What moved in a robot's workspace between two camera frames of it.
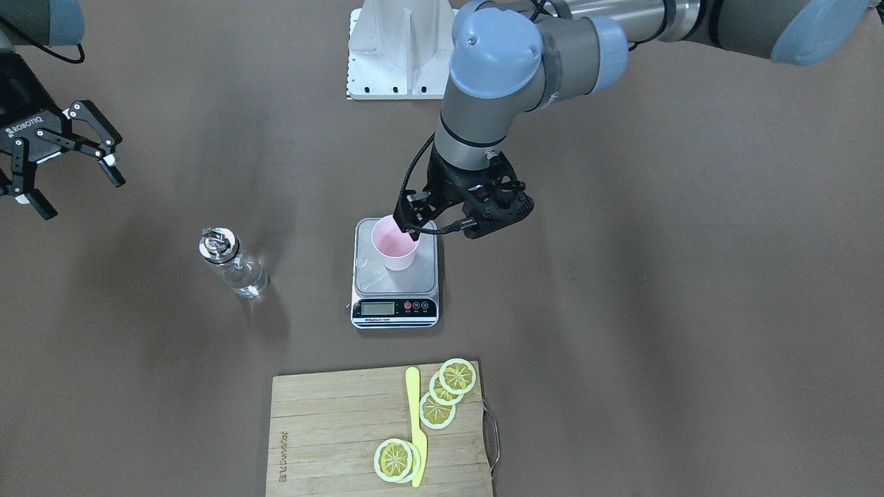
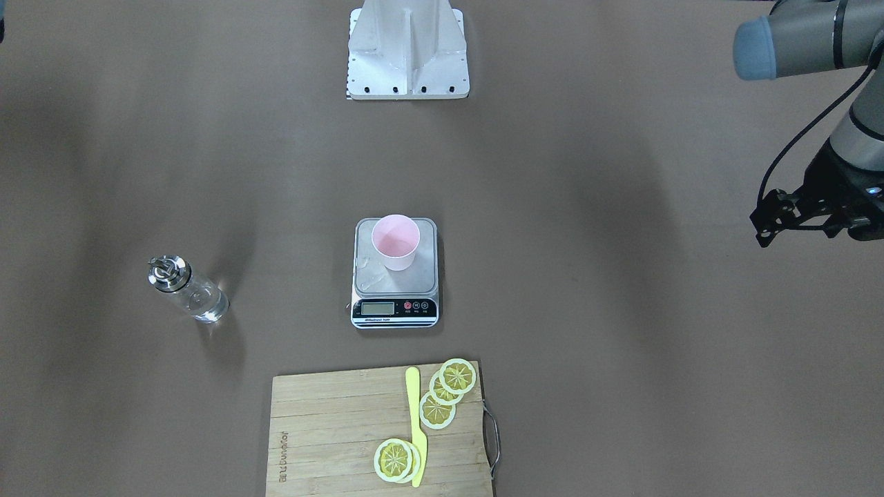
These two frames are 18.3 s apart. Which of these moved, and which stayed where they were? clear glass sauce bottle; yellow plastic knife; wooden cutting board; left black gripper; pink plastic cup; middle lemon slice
Moved: clear glass sauce bottle; left black gripper
Stayed: middle lemon slice; wooden cutting board; yellow plastic knife; pink plastic cup
